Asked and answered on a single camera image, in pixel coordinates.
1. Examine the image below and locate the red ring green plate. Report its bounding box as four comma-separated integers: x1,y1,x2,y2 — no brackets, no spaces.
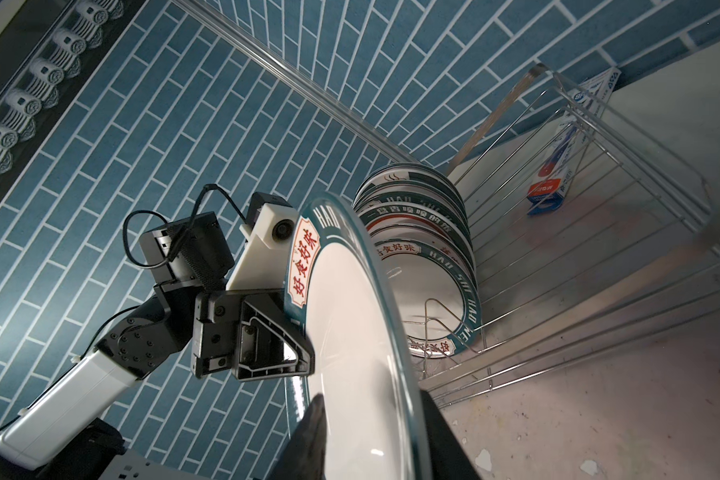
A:
358,202,472,247

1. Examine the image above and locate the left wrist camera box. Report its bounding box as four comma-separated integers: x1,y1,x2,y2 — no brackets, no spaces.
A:
134,192,298,292

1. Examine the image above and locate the thin red rim plate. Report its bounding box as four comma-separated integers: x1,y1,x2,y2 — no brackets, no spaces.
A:
366,220,474,272

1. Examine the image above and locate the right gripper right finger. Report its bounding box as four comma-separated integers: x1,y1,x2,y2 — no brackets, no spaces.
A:
420,390,480,480

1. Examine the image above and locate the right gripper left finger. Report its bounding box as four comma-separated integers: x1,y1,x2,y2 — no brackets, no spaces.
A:
267,394,327,480

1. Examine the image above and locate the rear plates stack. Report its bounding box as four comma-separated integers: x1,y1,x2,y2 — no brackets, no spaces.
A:
353,163,466,213

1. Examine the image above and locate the green rim plate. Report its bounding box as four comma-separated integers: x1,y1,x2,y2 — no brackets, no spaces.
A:
375,238,481,359
284,193,433,479

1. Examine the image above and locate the metal wire dish rack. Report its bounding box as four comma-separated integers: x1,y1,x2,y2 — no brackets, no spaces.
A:
419,63,720,409

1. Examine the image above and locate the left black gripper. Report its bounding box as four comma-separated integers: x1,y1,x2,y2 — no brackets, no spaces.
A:
96,287,315,381

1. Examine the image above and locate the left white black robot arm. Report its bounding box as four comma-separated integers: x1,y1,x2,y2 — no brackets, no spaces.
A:
0,287,315,472

